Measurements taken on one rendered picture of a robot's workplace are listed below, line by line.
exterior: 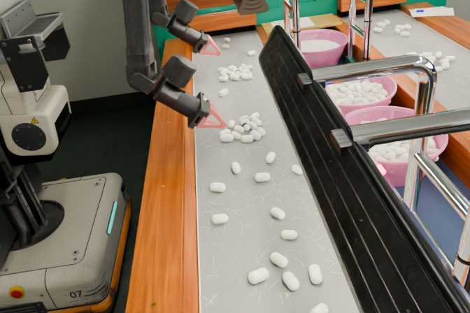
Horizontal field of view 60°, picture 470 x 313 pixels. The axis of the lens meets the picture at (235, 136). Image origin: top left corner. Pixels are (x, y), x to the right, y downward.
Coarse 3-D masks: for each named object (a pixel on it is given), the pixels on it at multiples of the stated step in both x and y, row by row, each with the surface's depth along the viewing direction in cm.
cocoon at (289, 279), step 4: (284, 272) 71; (288, 272) 71; (284, 276) 70; (288, 276) 70; (292, 276) 70; (284, 280) 70; (288, 280) 69; (292, 280) 69; (296, 280) 69; (288, 284) 69; (292, 284) 69; (296, 284) 69; (292, 288) 69; (296, 288) 69
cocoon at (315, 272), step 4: (312, 264) 72; (308, 268) 72; (312, 268) 71; (316, 268) 71; (312, 272) 70; (316, 272) 70; (320, 272) 70; (312, 276) 70; (316, 276) 69; (320, 276) 70; (312, 280) 70; (316, 280) 69; (320, 280) 69
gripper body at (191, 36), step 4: (188, 28) 143; (192, 28) 144; (188, 32) 143; (192, 32) 143; (196, 32) 144; (200, 32) 148; (184, 36) 143; (188, 36) 143; (192, 36) 143; (196, 36) 144; (200, 36) 144; (184, 40) 144; (188, 40) 144; (192, 40) 144; (196, 40) 144; (200, 40) 142; (204, 40) 142; (192, 44) 145; (196, 44) 145; (200, 44) 147; (192, 48) 147; (196, 48) 143; (196, 52) 144
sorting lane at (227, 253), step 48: (240, 48) 173; (240, 96) 135; (240, 144) 111; (288, 144) 108; (240, 192) 94; (288, 192) 92; (240, 240) 81; (288, 240) 80; (240, 288) 72; (288, 288) 70; (336, 288) 69
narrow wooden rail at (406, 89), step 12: (360, 36) 162; (360, 48) 151; (372, 48) 150; (360, 60) 152; (408, 84) 123; (396, 96) 126; (408, 96) 118; (444, 108) 109; (468, 132) 99; (456, 144) 97; (468, 144) 95; (444, 156) 103; (456, 156) 98; (468, 156) 93; (456, 168) 99; (468, 168) 94; (468, 180) 95
